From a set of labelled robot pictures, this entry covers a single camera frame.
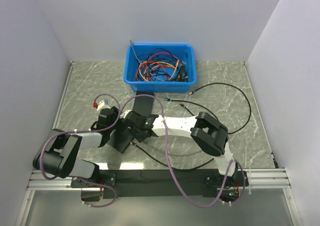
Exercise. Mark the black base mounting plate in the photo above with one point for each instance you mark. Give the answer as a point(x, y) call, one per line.
point(152, 183)

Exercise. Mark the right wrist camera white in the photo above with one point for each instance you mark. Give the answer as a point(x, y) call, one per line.
point(126, 112)

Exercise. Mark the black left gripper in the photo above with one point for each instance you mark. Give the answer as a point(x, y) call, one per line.
point(120, 123)

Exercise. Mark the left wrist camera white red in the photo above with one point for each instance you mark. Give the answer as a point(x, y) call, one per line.
point(103, 104)

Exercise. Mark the black flat box far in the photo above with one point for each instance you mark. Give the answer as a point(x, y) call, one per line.
point(143, 105)

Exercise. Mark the blue plastic bin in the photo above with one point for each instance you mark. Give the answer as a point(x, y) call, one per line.
point(160, 67)

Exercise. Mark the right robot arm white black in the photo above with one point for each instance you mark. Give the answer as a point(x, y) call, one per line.
point(209, 134)

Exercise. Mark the black network switch box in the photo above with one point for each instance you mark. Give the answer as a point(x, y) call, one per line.
point(122, 145)

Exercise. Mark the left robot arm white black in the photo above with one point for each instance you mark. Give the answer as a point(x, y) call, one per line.
point(60, 156)

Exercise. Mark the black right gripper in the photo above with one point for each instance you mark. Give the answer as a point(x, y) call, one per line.
point(140, 138)

